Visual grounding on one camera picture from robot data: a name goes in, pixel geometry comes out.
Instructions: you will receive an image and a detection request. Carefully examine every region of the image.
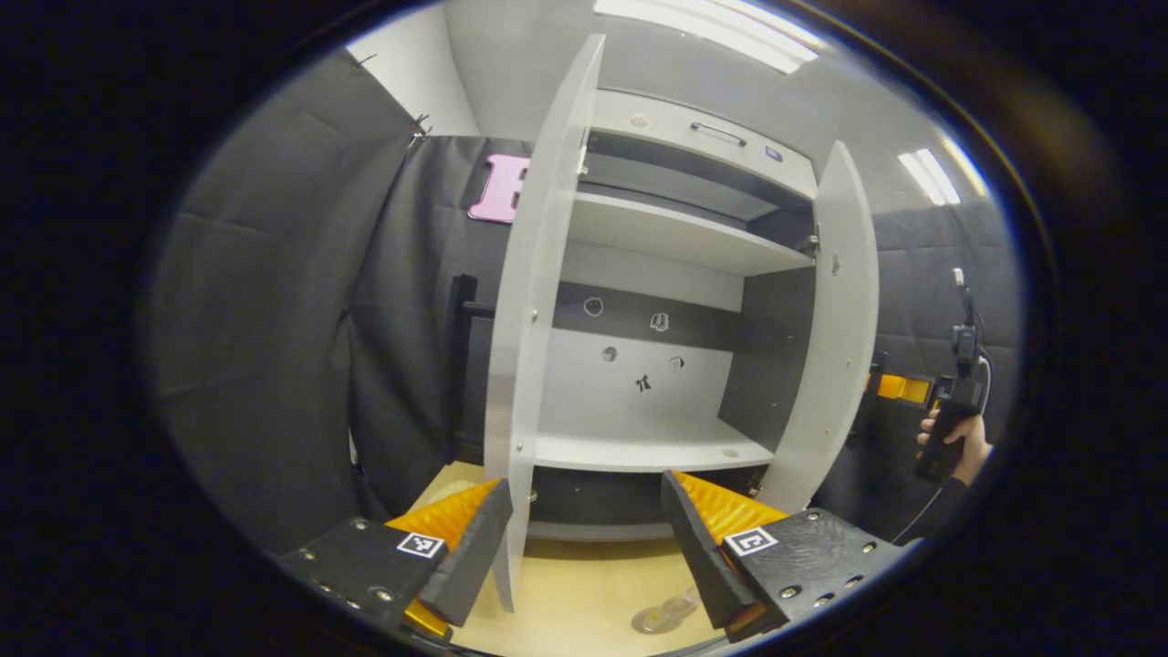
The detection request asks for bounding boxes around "large ceiling light panel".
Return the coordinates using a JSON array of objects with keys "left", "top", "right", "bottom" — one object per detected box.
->
[{"left": 593, "top": 0, "right": 827, "bottom": 76}]

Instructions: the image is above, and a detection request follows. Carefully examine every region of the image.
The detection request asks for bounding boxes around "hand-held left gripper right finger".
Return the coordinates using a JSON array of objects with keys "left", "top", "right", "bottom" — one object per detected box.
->
[{"left": 659, "top": 470, "right": 902, "bottom": 643}]

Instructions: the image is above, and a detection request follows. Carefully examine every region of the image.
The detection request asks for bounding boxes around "white and grey cabinet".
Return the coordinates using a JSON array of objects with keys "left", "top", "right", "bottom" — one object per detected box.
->
[{"left": 529, "top": 89, "right": 819, "bottom": 544}]

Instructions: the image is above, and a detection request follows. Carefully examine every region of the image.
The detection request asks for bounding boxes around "white cabinet drawer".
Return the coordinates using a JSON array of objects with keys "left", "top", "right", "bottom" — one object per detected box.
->
[{"left": 591, "top": 89, "right": 819, "bottom": 200}]

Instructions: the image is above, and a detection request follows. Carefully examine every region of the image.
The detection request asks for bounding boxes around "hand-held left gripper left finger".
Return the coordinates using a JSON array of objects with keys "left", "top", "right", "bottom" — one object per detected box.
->
[{"left": 278, "top": 478, "right": 515, "bottom": 641}]

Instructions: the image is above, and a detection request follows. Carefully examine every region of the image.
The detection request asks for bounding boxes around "small ceiling light panel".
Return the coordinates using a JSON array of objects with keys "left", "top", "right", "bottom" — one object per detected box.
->
[{"left": 897, "top": 148, "right": 962, "bottom": 207}]

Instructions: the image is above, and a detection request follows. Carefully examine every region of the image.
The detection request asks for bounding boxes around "white cabinet door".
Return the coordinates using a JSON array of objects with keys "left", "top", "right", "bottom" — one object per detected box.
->
[
  {"left": 447, "top": 34, "right": 608, "bottom": 614},
  {"left": 757, "top": 140, "right": 881, "bottom": 514}
]

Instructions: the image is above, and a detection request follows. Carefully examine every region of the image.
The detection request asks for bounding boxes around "clear glass bottle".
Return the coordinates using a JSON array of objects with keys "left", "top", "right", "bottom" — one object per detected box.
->
[{"left": 643, "top": 587, "right": 704, "bottom": 632}]

